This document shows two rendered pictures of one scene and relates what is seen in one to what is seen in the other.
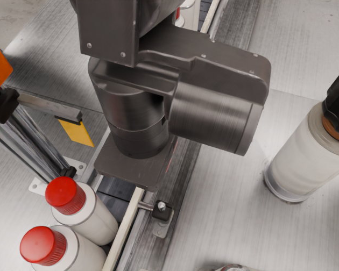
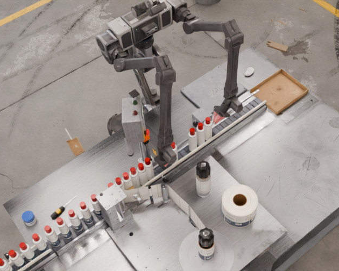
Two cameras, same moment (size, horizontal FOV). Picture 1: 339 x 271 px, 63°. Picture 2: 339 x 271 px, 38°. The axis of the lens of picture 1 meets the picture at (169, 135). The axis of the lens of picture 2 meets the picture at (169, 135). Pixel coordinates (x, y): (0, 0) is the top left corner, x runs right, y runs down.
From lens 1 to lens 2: 256 cm
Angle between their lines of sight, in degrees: 21
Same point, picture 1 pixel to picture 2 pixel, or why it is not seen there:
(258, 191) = (192, 189)
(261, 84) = (171, 156)
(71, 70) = not seen: hidden behind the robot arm
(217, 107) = (167, 156)
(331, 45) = (265, 163)
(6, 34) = not seen: hidden behind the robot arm
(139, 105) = (161, 152)
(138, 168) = (159, 161)
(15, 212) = (132, 164)
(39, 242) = (140, 165)
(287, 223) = (193, 199)
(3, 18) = (162, 47)
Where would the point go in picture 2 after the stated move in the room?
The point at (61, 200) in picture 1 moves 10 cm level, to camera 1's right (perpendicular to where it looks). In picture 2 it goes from (146, 161) to (161, 168)
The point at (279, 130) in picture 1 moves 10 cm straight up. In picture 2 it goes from (212, 178) to (212, 170)
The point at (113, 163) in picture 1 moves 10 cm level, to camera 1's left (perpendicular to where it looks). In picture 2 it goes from (156, 159) to (142, 151)
